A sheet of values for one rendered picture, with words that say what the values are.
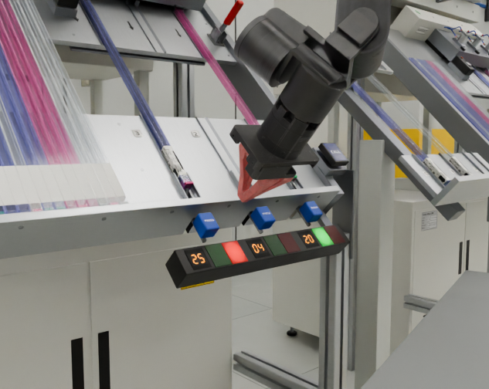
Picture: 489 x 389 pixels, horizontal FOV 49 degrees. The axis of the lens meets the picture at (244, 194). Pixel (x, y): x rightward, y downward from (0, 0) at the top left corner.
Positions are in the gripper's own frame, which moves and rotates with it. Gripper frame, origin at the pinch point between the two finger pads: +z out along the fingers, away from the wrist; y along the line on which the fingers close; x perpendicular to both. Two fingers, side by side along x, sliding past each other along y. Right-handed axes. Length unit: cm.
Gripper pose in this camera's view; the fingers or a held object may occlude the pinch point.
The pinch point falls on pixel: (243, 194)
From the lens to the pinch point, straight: 68.9
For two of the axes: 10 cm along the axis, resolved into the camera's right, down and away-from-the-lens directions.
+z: -4.5, 6.7, 5.9
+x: 4.9, 7.4, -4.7
